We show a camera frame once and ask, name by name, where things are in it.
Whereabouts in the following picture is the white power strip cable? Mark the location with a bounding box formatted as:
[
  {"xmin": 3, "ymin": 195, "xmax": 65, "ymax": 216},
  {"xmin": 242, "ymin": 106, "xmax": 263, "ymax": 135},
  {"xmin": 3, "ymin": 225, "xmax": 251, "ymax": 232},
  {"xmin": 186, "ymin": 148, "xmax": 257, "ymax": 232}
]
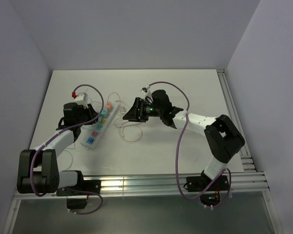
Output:
[{"xmin": 113, "ymin": 104, "xmax": 144, "ymax": 134}]

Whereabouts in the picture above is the aluminium side rail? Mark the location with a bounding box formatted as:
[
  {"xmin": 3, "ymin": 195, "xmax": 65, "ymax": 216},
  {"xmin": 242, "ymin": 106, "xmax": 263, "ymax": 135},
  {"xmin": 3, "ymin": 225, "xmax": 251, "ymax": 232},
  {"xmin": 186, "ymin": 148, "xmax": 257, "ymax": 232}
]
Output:
[{"xmin": 216, "ymin": 69, "xmax": 257, "ymax": 173}]

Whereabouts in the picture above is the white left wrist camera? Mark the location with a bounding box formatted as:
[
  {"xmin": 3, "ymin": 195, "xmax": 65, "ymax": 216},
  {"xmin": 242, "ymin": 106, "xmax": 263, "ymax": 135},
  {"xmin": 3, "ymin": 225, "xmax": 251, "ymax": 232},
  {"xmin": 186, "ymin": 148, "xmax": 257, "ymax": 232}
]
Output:
[{"xmin": 72, "ymin": 92, "xmax": 88, "ymax": 109}]

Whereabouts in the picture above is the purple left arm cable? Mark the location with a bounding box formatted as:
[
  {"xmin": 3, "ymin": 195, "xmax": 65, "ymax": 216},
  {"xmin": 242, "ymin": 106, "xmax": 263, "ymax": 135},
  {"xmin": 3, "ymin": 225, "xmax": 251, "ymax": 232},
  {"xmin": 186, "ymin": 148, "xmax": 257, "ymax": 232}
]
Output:
[{"xmin": 29, "ymin": 84, "xmax": 105, "ymax": 215}]

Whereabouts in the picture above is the aluminium front rail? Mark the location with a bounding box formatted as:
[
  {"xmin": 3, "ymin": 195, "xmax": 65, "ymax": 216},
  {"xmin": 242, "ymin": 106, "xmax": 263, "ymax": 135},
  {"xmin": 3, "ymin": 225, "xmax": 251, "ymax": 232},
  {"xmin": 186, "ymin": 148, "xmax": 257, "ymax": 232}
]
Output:
[{"xmin": 14, "ymin": 172, "xmax": 269, "ymax": 200}]

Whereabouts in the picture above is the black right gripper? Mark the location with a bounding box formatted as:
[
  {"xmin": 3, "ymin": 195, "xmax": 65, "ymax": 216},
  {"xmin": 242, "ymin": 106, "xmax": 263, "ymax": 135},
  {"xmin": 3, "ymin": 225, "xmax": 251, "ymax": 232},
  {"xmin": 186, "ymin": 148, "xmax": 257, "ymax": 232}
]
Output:
[{"xmin": 123, "ymin": 97, "xmax": 163, "ymax": 122}]

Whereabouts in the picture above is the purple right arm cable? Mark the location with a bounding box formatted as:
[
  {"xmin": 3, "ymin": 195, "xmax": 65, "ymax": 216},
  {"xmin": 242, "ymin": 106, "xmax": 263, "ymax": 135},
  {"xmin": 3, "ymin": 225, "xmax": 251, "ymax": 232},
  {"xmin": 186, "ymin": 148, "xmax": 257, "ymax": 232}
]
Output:
[{"xmin": 148, "ymin": 81, "xmax": 232, "ymax": 209}]

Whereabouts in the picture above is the white power strip plug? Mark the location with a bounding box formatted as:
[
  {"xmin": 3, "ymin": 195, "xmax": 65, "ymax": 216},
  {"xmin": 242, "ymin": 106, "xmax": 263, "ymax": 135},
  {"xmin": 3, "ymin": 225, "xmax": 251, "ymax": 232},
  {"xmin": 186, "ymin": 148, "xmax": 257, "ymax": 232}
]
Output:
[{"xmin": 119, "ymin": 106, "xmax": 127, "ymax": 116}]

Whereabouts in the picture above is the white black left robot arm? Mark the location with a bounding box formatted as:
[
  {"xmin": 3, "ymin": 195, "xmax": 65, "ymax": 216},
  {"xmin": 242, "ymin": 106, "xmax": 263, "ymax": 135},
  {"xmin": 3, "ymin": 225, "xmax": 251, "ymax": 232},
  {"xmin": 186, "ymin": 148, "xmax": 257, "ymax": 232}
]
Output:
[{"xmin": 17, "ymin": 102, "xmax": 100, "ymax": 197}]

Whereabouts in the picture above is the white multicolour power strip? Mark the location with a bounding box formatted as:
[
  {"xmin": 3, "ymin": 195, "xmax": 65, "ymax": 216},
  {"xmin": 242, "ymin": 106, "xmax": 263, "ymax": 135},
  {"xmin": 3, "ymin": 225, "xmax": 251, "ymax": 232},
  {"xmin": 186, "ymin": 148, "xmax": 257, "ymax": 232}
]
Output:
[{"xmin": 80, "ymin": 101, "xmax": 120, "ymax": 150}]

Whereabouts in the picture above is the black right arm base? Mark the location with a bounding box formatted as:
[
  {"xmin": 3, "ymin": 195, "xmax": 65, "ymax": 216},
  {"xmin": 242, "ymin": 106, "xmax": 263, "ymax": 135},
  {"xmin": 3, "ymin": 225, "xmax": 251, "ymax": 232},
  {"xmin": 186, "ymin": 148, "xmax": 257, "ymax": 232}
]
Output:
[{"xmin": 183, "ymin": 175, "xmax": 231, "ymax": 208}]

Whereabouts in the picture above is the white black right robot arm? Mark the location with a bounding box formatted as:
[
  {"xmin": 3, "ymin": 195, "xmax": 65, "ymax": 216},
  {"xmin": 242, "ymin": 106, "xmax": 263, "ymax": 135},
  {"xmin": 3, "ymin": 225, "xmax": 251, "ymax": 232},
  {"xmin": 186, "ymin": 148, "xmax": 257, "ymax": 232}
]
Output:
[{"xmin": 123, "ymin": 90, "xmax": 245, "ymax": 190}]

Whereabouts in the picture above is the teal charger plug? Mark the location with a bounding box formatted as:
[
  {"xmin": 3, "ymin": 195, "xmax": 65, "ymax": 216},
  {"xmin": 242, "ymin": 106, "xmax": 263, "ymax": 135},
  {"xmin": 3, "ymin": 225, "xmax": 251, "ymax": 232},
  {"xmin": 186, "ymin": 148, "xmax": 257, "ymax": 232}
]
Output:
[{"xmin": 101, "ymin": 109, "xmax": 109, "ymax": 118}]

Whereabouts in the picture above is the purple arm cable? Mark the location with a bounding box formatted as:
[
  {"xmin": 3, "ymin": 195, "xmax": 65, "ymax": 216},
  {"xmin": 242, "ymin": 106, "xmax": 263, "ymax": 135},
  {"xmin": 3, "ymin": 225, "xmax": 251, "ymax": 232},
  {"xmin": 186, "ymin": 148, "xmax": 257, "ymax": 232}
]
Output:
[
  {"xmin": 148, "ymin": 81, "xmax": 232, "ymax": 209},
  {"xmin": 29, "ymin": 84, "xmax": 105, "ymax": 215}
]

